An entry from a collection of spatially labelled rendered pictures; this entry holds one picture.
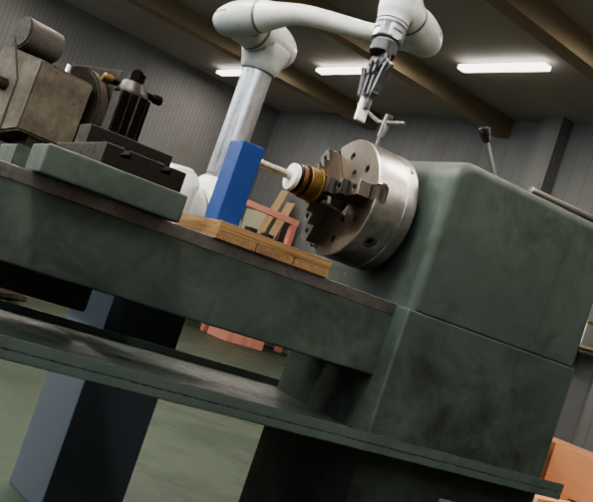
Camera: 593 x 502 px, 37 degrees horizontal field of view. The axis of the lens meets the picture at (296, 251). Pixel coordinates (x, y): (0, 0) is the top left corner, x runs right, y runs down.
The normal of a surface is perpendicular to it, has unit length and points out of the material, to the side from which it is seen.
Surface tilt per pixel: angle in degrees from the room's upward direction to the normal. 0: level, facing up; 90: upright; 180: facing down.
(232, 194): 90
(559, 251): 90
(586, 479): 90
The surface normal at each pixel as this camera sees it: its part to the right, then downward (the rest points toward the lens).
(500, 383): 0.47, 0.11
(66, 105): 0.74, 0.25
